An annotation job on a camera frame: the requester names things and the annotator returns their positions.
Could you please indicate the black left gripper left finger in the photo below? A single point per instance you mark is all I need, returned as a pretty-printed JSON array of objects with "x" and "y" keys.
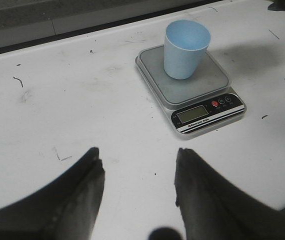
[{"x": 65, "y": 209}]

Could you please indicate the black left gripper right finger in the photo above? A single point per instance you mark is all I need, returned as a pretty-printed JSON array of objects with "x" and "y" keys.
[{"x": 212, "y": 208}]

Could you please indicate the light blue plastic cup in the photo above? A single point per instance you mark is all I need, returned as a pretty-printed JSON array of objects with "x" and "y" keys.
[{"x": 185, "y": 44}]

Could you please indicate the silver electronic kitchen scale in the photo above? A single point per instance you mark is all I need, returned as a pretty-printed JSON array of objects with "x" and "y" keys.
[{"x": 194, "y": 106}]

